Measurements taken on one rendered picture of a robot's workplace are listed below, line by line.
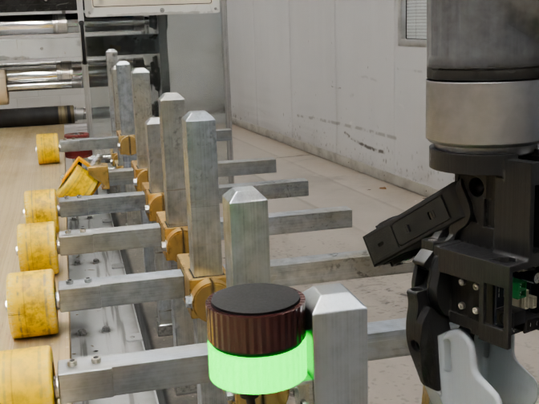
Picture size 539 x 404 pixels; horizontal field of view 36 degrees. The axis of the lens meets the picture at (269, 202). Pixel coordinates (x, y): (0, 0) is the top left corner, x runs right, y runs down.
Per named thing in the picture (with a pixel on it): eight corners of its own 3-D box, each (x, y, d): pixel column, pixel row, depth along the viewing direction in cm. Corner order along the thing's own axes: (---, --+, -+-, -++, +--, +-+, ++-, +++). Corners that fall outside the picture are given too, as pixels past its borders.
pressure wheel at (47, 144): (58, 145, 214) (60, 168, 220) (56, 127, 220) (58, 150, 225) (34, 147, 213) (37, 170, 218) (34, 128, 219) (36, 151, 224)
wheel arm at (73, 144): (229, 139, 232) (228, 126, 232) (232, 140, 229) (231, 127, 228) (46, 151, 221) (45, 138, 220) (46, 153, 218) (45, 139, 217)
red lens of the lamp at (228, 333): (291, 311, 54) (290, 279, 53) (318, 346, 48) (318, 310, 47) (200, 322, 52) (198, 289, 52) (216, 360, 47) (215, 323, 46)
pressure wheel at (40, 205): (58, 225, 144) (60, 237, 152) (54, 182, 146) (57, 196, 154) (22, 228, 143) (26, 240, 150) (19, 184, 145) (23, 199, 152)
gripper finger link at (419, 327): (422, 397, 55) (422, 270, 53) (406, 389, 56) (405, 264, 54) (472, 378, 57) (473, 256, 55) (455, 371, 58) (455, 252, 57)
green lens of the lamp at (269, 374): (292, 347, 54) (291, 316, 54) (319, 386, 48) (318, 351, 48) (201, 359, 53) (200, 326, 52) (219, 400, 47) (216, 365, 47)
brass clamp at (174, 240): (192, 238, 135) (190, 208, 134) (205, 261, 122) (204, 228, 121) (154, 241, 134) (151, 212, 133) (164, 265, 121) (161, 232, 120)
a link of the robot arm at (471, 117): (400, 79, 53) (488, 71, 57) (400, 151, 54) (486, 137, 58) (492, 84, 47) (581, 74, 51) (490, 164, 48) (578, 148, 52)
